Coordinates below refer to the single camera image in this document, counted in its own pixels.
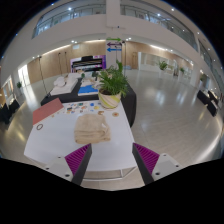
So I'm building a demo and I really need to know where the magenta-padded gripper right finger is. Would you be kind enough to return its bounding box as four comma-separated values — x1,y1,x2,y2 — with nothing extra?
131,142,183,186

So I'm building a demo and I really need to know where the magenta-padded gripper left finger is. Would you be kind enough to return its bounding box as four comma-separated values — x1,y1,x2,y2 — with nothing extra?
43,143,93,186

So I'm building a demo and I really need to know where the beige terry towel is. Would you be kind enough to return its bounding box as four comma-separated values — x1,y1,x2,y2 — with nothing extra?
73,113,112,145

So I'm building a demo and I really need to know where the pink rectangular board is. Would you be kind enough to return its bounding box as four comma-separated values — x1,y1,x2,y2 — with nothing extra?
32,97,65,126

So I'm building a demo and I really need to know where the black display platform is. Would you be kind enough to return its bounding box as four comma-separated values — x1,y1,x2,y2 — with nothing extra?
40,78,138,128

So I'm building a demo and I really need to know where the potted plant in striped pot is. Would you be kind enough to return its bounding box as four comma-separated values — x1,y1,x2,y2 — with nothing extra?
94,59,130,110

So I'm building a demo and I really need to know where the model on blue base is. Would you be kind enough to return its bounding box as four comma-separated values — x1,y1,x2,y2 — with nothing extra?
77,78,101,97

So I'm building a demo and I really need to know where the white architectural model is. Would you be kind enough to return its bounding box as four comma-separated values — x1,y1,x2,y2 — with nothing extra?
49,73,81,97

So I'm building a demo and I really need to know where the group of black chairs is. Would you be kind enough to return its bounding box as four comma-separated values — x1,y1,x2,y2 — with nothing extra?
196,89,221,118
0,99,21,125

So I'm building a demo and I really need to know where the black floor stand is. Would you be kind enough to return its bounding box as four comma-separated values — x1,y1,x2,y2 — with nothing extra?
38,55,48,98

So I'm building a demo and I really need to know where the purple display screen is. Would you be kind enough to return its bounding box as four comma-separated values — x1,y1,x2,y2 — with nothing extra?
69,54,107,73

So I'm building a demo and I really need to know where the blue arrow sign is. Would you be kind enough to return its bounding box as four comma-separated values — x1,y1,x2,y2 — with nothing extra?
106,47,123,53

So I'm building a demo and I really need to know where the purple arrow sign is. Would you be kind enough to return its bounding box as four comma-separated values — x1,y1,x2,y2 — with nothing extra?
106,41,123,48

